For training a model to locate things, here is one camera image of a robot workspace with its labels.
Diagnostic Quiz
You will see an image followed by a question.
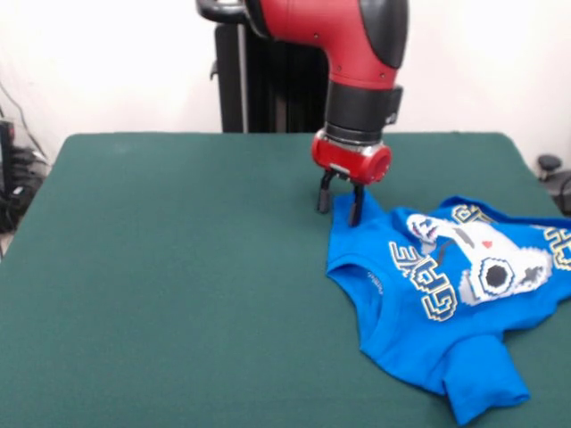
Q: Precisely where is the blue printed t-shirt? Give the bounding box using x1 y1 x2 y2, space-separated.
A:
326 192 571 426

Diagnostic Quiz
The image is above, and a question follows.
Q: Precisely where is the black cables and equipment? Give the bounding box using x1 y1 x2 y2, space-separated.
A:
0 79 51 259

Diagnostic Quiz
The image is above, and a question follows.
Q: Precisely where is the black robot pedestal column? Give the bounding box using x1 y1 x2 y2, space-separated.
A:
195 0 334 135

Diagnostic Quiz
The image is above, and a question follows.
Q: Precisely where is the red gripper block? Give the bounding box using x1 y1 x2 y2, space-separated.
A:
310 130 394 228

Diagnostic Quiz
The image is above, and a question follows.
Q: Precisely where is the dark green table cloth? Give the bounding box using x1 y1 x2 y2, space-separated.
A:
0 131 571 428

